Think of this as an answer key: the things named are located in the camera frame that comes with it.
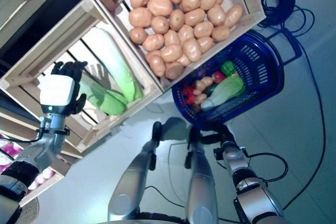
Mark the napa cabbage with pale stem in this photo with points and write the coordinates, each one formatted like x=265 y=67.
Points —
x=225 y=90

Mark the round woven tan mat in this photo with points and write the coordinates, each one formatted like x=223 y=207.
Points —
x=30 y=212

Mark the dark robot torso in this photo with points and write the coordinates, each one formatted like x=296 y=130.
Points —
x=168 y=218

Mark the wooden potato crate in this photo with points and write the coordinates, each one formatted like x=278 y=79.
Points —
x=244 y=11

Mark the green bell pepper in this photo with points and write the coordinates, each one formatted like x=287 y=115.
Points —
x=228 y=68

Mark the red tomato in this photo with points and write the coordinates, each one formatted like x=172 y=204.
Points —
x=219 y=76

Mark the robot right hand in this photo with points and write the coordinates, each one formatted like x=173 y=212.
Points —
x=215 y=132

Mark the dark green cucumber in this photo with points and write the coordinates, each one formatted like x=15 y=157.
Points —
x=210 y=90

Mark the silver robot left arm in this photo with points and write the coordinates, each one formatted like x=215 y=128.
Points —
x=29 y=155

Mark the wooden cabbage crate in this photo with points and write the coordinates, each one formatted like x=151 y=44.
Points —
x=31 y=61

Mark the small brown potato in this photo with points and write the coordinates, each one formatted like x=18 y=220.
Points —
x=200 y=99

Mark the black shelf frame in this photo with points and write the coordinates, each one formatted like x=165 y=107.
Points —
x=39 y=6

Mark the green leafy napa cabbage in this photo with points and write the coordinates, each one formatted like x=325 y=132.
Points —
x=107 y=102

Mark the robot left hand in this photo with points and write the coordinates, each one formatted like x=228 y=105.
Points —
x=56 y=91

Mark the blue plastic basket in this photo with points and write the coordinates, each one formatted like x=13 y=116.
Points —
x=260 y=77

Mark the large pale napa cabbage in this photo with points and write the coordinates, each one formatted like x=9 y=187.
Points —
x=110 y=58

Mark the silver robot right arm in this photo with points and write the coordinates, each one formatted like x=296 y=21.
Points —
x=249 y=182

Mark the red bell pepper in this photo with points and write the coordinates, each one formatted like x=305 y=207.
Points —
x=188 y=94

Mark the wooden onion crate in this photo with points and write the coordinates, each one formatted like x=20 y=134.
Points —
x=52 y=182

